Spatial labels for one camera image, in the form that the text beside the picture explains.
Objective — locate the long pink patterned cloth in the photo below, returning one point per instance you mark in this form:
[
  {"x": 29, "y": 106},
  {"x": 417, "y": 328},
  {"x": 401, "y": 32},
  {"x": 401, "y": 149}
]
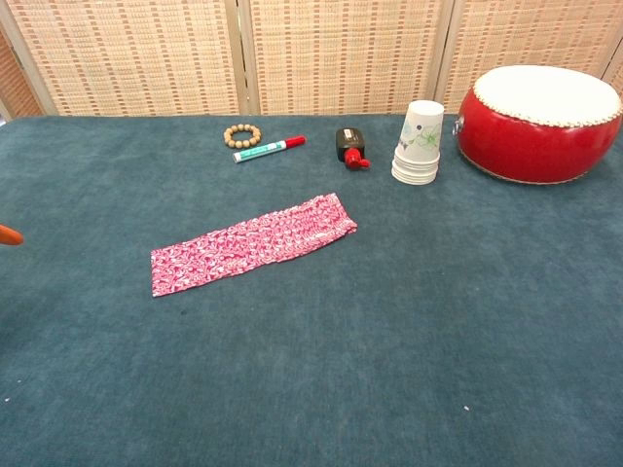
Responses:
[{"x": 243, "y": 248}]

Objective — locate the red drum with white skin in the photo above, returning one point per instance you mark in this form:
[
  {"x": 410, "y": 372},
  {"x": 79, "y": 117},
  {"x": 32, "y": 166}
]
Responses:
[{"x": 525, "y": 141}]

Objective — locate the woven bamboo screen panel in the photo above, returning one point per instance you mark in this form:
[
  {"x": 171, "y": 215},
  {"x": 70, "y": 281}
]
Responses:
[
  {"x": 340, "y": 58},
  {"x": 535, "y": 34},
  {"x": 14, "y": 82},
  {"x": 131, "y": 58}
]

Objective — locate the stack of white paper cups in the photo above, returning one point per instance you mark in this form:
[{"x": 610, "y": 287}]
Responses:
[{"x": 421, "y": 136}]

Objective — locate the black bottle with red cap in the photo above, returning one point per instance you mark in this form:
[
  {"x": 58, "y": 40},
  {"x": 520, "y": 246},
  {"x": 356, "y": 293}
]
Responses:
[{"x": 349, "y": 141}]

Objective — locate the green marker with red cap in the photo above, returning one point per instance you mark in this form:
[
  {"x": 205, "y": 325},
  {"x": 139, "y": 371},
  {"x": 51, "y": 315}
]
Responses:
[{"x": 267, "y": 148}]

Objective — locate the teal felt table cover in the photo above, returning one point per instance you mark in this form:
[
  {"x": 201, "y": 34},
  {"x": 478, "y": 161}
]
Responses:
[{"x": 340, "y": 340}]

